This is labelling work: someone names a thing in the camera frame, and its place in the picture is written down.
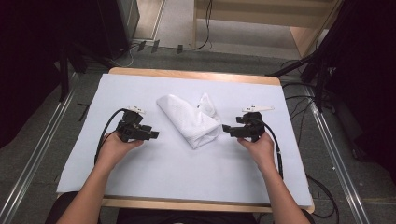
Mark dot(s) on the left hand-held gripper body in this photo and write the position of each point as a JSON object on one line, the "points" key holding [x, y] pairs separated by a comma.
{"points": [[129, 123]]}

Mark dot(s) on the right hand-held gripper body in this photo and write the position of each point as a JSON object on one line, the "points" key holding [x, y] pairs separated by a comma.
{"points": [[253, 123]]}

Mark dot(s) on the white towel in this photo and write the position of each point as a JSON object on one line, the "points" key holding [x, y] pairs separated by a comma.
{"points": [[190, 119]]}

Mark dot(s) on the person's right hand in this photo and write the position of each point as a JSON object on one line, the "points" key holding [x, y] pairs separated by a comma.
{"points": [[263, 152]]}

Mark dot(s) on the person's left hand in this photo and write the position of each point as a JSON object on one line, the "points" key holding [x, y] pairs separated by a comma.
{"points": [[113, 151]]}

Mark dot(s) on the white table cover sheet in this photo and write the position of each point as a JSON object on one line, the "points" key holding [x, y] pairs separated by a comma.
{"points": [[174, 174]]}

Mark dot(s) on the wooden table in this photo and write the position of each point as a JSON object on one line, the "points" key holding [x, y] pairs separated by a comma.
{"points": [[193, 74]]}

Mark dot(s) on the black tripod stand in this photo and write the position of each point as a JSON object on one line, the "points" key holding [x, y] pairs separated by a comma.
{"points": [[311, 65]]}

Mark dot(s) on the person's dark clothing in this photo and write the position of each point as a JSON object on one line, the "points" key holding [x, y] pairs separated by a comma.
{"points": [[186, 217]]}

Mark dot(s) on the light wooden platform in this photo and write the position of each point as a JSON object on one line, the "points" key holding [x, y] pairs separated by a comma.
{"points": [[264, 12]]}

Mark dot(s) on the black curtain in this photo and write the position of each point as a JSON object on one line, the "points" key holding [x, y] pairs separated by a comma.
{"points": [[367, 77], [37, 46]]}

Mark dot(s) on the metal floor rail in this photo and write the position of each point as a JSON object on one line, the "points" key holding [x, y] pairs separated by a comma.
{"points": [[37, 149], [336, 155]]}

